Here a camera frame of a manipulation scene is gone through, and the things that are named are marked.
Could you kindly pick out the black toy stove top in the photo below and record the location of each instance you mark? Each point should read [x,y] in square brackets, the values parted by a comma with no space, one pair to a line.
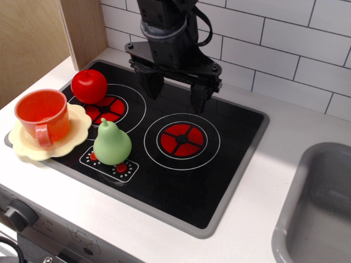
[183,168]

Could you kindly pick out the grey oven knob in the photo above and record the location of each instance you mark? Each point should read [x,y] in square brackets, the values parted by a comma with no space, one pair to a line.
[20,215]

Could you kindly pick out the green toy pear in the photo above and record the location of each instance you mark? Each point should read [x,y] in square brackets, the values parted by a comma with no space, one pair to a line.
[112,145]

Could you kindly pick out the wooden side panel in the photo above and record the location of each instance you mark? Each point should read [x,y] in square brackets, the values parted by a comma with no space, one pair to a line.
[36,36]

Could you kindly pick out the grey sink basin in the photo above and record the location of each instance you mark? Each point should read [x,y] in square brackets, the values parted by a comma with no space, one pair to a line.
[314,223]

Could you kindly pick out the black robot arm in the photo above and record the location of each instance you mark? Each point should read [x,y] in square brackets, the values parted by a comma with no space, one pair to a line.
[170,15]

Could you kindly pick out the cream scalloped plate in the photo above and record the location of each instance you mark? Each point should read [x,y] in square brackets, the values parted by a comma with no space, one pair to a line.
[26,146]

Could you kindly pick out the grey oven control panel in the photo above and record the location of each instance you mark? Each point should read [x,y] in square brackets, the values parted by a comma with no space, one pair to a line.
[63,238]

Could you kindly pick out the orange plastic cup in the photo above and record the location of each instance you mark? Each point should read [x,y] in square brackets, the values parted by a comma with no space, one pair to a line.
[44,115]

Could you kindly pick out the red toy apple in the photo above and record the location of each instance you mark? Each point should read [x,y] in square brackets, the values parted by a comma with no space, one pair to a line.
[89,86]

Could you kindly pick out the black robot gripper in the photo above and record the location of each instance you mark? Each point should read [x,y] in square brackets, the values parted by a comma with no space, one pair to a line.
[175,55]

